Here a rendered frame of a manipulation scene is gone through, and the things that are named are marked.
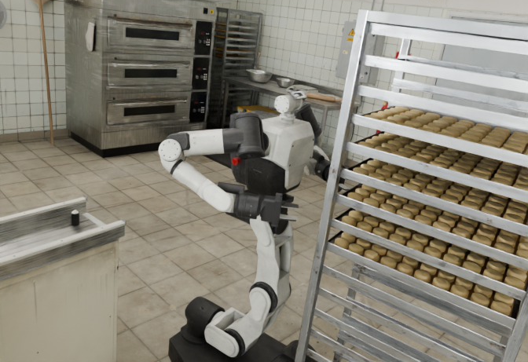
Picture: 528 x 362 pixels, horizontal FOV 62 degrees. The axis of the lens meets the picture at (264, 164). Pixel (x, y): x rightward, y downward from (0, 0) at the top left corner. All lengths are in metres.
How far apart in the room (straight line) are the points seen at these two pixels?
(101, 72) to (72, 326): 3.53
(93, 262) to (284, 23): 5.34
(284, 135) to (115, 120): 3.78
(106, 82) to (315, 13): 2.94
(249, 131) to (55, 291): 0.93
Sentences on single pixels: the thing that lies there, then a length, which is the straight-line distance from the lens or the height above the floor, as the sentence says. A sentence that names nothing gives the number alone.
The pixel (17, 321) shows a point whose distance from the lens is 1.84.
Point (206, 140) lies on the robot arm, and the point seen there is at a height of 1.33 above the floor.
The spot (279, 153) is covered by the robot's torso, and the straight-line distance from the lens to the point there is 1.65.
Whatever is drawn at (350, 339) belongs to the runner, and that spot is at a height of 0.41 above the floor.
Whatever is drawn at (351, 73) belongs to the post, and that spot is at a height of 1.64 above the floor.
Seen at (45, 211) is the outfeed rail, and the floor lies 0.89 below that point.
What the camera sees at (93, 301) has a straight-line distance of 1.98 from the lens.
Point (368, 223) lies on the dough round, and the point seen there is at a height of 1.15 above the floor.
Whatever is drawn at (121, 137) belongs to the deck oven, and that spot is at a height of 0.24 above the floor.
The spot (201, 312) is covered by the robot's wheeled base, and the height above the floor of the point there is 0.34.
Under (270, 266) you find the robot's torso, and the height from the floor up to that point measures 0.76.
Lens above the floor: 1.76
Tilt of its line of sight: 18 degrees down
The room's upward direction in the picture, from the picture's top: 7 degrees clockwise
